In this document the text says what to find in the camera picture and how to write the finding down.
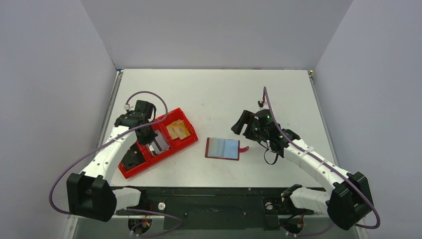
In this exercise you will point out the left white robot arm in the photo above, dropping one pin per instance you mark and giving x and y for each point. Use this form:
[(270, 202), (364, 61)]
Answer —
[(102, 168)]

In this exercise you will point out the silver striped card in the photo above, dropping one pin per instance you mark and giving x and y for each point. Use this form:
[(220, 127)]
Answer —
[(158, 145)]

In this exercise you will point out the black card in tray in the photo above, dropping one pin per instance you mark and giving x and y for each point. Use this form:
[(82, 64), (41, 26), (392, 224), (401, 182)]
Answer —
[(132, 158)]

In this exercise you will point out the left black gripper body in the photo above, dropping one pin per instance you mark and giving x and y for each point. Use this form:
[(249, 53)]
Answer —
[(145, 139)]

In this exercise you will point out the gold brown card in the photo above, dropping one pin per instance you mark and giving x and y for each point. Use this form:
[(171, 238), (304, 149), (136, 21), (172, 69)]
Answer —
[(177, 130)]

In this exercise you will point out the red plastic compartment tray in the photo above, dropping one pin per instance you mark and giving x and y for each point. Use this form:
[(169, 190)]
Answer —
[(176, 145)]

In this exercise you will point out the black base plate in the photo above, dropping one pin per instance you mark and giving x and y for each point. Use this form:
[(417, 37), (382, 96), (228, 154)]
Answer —
[(202, 208)]

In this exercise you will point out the red leather card holder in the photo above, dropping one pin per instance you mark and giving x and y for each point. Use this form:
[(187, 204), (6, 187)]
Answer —
[(222, 148)]

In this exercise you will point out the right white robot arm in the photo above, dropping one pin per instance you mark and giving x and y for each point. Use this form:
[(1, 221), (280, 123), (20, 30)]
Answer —
[(346, 197)]

